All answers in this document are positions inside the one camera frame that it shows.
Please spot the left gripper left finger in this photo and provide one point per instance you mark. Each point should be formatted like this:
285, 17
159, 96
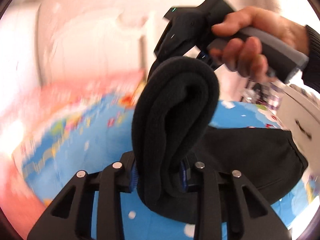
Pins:
69, 216

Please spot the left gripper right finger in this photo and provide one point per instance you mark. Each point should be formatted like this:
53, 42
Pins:
229, 199

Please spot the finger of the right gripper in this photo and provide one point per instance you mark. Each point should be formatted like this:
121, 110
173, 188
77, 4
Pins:
211, 62

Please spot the black pants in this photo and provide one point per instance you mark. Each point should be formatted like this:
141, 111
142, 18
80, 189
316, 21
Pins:
171, 123

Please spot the black sleeve right forearm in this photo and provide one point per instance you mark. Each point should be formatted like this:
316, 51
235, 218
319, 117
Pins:
311, 73

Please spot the person right hand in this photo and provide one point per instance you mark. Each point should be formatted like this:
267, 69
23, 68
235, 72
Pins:
245, 57

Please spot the blue cartoon blanket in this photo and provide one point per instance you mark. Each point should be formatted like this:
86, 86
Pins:
94, 137

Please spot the striped curtain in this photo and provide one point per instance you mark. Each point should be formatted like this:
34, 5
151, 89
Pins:
269, 94

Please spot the white wooden headboard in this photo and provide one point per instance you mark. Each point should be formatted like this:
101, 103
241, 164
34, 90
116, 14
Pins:
84, 39

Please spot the pink floral bedsheet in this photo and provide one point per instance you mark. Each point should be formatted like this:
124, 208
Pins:
22, 127

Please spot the white cabinet with handle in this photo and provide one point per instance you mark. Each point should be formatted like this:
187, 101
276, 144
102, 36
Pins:
301, 116

